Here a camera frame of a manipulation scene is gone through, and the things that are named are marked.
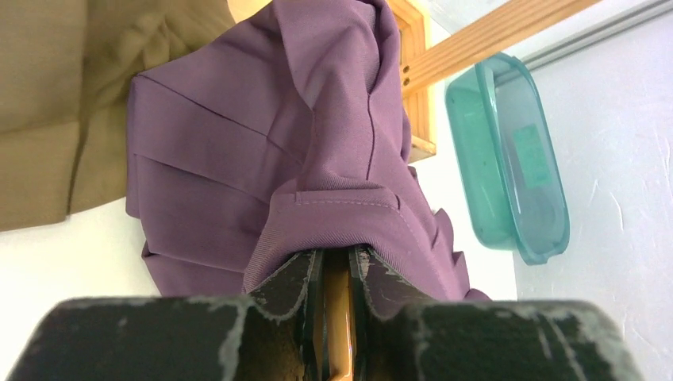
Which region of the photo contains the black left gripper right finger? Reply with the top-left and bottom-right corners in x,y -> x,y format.
348,246 -> 642,380

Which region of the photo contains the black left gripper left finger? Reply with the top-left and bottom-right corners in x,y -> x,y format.
9,251 -> 322,380

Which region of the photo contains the purple garment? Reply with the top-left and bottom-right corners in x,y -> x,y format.
126,1 -> 483,301

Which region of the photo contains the tan brown pleated skirt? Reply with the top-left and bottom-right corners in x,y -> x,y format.
1,0 -> 234,231

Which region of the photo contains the teal plastic bin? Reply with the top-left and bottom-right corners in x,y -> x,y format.
444,53 -> 570,265

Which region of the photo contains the wooden clothes rack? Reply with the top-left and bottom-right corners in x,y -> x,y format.
225,0 -> 603,164

